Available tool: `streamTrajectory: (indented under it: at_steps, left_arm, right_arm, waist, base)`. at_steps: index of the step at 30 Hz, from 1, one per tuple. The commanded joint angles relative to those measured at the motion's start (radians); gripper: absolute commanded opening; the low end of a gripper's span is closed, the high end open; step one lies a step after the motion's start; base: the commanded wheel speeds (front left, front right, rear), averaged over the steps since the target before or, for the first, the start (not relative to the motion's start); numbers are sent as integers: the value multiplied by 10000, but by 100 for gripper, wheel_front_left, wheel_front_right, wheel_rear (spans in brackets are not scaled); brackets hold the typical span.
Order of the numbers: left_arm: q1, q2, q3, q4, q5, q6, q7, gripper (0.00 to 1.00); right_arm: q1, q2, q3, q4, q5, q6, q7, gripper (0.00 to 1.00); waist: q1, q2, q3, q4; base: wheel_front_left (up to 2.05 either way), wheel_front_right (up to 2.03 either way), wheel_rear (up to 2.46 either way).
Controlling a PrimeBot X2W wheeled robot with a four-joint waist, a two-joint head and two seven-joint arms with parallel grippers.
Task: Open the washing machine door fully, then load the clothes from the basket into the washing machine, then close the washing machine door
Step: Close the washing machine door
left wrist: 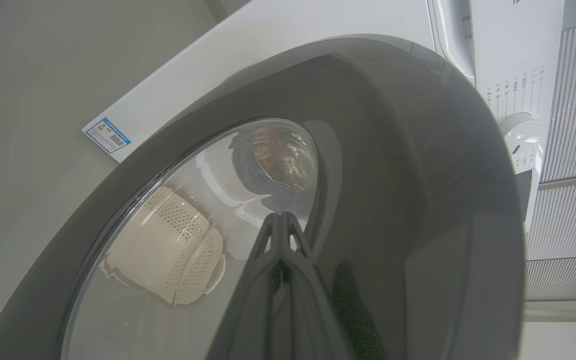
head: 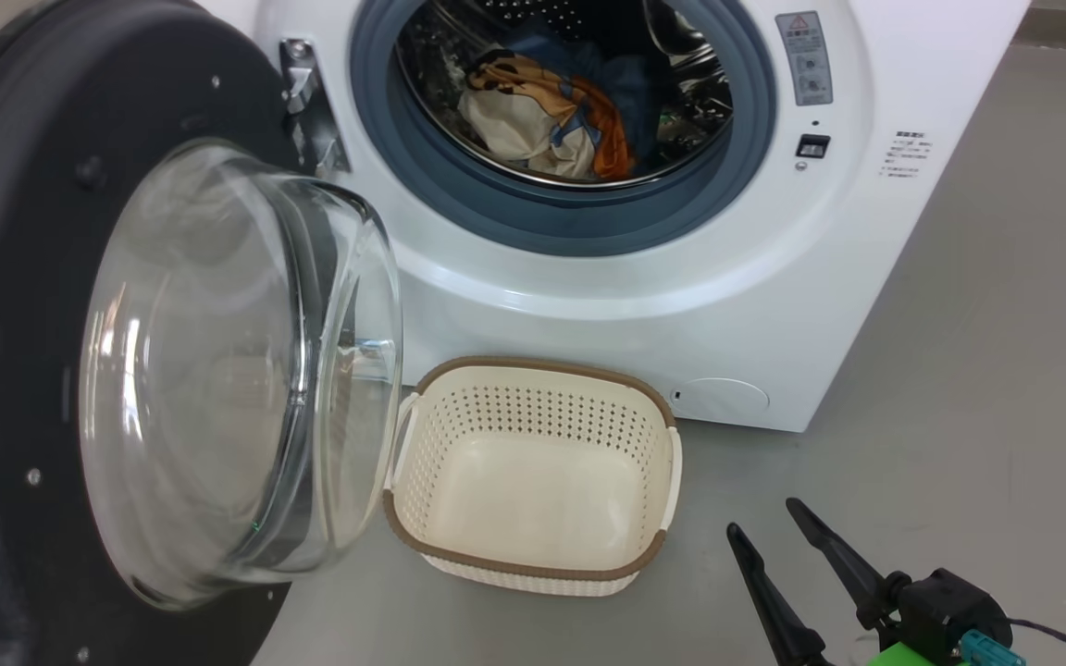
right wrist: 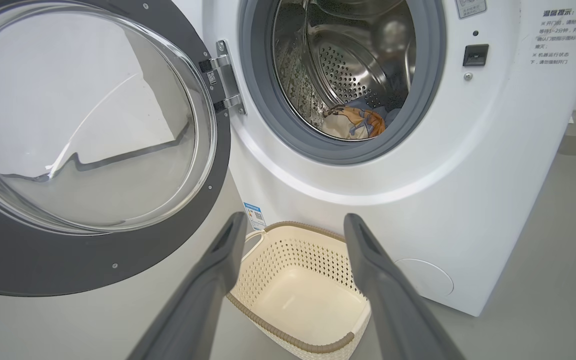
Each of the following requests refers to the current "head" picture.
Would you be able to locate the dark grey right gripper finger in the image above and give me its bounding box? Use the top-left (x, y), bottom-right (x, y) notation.
top-left (726, 523), bottom-right (832, 666)
top-left (786, 498), bottom-right (891, 631)

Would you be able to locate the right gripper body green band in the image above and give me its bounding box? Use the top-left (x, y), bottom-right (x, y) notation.
top-left (866, 618), bottom-right (971, 666)

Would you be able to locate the perforated steel washer drum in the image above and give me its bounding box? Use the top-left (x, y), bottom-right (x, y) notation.
top-left (394, 0), bottom-right (735, 186)

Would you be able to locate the round white filter cover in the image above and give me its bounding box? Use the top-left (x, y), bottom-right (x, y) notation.
top-left (672, 377), bottom-right (771, 423)

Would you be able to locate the white front-load washing machine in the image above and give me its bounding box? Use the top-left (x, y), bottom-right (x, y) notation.
top-left (191, 0), bottom-right (1034, 434)

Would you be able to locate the thin black right gripper cable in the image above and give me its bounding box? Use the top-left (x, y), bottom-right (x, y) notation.
top-left (1005, 618), bottom-right (1066, 666)

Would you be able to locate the grey warning label sticker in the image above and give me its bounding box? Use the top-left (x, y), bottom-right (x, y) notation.
top-left (775, 11), bottom-right (835, 106)

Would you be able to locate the orange and cream print garment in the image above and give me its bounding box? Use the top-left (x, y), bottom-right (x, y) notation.
top-left (457, 48), bottom-right (636, 182)

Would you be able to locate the grey rubber door gasket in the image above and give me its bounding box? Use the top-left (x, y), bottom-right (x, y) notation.
top-left (350, 0), bottom-right (777, 258)

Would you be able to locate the metal washer door hinge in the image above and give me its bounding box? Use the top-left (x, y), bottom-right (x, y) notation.
top-left (279, 39), bottom-right (351, 177)

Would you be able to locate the cream perforated laundry basket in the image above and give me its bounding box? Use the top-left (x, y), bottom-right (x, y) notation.
top-left (382, 357), bottom-right (683, 598)

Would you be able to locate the small printed text sticker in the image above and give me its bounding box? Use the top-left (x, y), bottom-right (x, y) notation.
top-left (880, 129), bottom-right (934, 179)

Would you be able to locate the black round glass washer door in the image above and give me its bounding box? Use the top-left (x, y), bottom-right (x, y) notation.
top-left (0, 0), bottom-right (404, 666)

